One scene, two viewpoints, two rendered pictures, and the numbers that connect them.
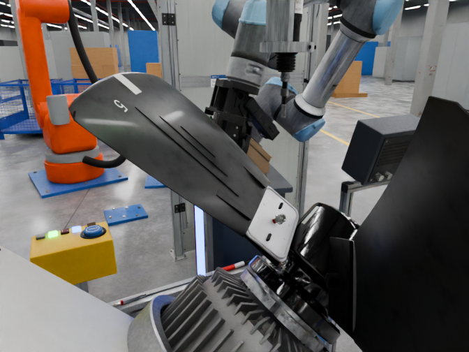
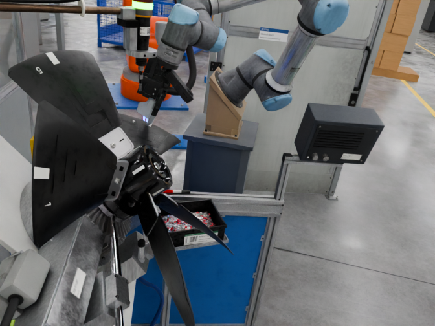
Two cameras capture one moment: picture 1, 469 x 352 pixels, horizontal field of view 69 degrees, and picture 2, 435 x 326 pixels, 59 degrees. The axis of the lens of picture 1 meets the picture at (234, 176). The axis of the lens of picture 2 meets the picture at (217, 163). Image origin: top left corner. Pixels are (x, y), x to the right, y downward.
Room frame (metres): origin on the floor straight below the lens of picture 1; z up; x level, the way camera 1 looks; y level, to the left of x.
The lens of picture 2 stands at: (-0.29, -0.53, 1.65)
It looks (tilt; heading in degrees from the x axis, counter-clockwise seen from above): 27 degrees down; 18
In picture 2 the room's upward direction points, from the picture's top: 8 degrees clockwise
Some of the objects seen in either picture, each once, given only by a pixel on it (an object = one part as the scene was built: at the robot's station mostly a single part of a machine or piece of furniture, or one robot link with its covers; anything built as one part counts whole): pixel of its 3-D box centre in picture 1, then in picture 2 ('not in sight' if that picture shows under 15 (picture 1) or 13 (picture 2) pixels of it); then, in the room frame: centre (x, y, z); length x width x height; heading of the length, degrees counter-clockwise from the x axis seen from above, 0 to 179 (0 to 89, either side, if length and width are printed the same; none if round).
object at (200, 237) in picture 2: not in sight; (188, 222); (0.72, -0.13, 0.85); 0.22 x 0.17 x 0.07; 132
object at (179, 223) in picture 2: not in sight; (189, 226); (0.72, -0.13, 0.83); 0.19 x 0.14 x 0.04; 132
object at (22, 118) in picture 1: (33, 107); (131, 20); (6.64, 3.91, 0.49); 1.27 x 0.88 x 0.98; 9
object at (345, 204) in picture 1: (345, 209); (283, 177); (1.04, -0.37, 0.96); 0.03 x 0.03 x 0.20; 27
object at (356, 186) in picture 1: (370, 182); (312, 160); (1.08, -0.46, 1.04); 0.24 x 0.03 x 0.03; 117
